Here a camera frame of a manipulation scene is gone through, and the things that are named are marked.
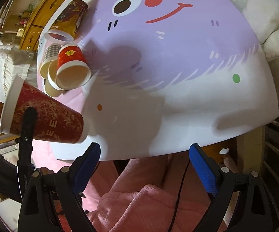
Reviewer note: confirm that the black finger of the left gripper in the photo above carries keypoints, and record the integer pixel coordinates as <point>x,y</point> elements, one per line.
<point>25,167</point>

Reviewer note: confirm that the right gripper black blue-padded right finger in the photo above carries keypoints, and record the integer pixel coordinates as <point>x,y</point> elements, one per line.
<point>216,182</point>

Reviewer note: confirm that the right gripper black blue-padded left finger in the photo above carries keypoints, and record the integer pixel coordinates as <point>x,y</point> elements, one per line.
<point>69,182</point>

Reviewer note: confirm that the tall red gold paper cup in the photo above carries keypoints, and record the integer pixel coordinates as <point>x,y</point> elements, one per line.
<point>55,121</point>

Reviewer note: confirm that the kraft brown paper cup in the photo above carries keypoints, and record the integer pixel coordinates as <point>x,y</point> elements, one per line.
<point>51,87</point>

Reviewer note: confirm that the small red paper cup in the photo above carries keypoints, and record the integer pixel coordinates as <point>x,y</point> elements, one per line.
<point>72,68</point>

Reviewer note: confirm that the grey checkered paper cup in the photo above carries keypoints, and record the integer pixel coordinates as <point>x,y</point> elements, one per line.
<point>51,54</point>

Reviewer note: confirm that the brown patterned plastic cup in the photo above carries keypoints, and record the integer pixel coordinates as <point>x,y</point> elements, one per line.
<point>64,28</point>

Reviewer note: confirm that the pink fluffy blanket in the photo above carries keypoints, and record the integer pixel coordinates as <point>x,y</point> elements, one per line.
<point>162,193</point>

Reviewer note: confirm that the white lace covered furniture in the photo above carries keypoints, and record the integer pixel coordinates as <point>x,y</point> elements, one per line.
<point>15,62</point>

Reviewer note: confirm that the cartoon printed tablecloth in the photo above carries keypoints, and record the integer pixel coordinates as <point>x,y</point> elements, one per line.
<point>167,74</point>

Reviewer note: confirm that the wooden dresser with drawers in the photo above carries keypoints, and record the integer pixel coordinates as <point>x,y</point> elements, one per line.
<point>28,25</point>

